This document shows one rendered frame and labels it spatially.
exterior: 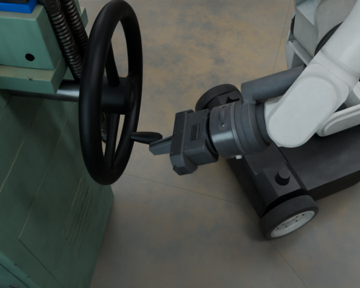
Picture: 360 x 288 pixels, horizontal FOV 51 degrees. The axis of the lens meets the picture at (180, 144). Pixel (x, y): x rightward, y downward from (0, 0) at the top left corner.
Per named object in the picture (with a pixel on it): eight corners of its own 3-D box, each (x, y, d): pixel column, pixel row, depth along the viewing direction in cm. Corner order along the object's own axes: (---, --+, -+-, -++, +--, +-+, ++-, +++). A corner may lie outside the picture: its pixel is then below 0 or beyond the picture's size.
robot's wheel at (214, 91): (197, 124, 162) (239, 106, 164) (202, 133, 160) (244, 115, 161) (191, 95, 146) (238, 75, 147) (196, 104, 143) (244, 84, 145)
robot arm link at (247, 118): (259, 140, 67) (326, 126, 61) (244, 163, 58) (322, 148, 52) (240, 79, 64) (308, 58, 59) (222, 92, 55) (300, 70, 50)
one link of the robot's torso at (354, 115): (330, 88, 143) (343, 62, 133) (364, 126, 133) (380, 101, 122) (283, 103, 139) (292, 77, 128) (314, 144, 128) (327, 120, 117)
